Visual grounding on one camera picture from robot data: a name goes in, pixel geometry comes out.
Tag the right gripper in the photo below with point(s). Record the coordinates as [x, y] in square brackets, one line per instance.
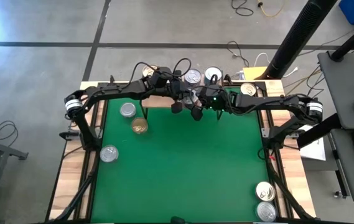
[204, 98]

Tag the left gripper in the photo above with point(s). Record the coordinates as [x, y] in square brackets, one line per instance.
[172, 88]

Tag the pink label seafood can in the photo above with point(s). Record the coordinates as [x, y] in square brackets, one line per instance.
[193, 76]

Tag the yellow blue label can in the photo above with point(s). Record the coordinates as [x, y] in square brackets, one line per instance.
[213, 74]

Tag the gold lid seafood can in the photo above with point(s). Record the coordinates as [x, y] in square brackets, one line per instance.
[148, 71]

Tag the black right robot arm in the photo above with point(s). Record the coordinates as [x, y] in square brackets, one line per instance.
[267, 101]

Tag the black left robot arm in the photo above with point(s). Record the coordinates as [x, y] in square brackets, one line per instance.
[111, 91]

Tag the flat seafood can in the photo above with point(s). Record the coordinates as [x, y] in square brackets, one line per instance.
[248, 89]

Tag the silver lid seafood can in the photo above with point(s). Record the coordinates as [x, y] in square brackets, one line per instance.
[128, 109]
[266, 211]

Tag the green label seafood can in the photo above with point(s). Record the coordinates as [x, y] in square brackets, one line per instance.
[139, 125]

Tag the white label seafood can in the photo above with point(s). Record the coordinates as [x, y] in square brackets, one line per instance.
[109, 153]

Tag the yellow box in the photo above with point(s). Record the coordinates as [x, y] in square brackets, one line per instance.
[254, 71]

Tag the green table mat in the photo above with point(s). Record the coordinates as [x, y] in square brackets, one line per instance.
[179, 171]

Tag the silver can bottom right upper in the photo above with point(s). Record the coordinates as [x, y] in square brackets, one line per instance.
[265, 191]

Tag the black clamp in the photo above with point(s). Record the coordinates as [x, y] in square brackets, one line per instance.
[69, 135]

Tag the black perforated tower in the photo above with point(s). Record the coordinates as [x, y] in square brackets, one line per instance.
[301, 34]

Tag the black diagonal bar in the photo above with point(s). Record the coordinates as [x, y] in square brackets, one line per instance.
[318, 130]

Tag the white paper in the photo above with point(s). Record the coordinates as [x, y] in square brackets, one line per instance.
[313, 149]

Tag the grey furniture leg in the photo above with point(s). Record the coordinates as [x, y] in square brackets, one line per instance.
[2, 150]

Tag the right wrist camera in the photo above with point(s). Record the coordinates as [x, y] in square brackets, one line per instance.
[197, 114]

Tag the wooden shelf black frame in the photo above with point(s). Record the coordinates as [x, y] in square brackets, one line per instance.
[156, 101]

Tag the black table frame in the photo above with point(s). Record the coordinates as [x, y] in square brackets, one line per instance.
[120, 84]

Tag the grey bracket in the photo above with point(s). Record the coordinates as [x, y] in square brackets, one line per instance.
[290, 133]

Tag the black diagonal frame strut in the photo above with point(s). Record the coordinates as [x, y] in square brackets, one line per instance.
[288, 196]
[78, 194]

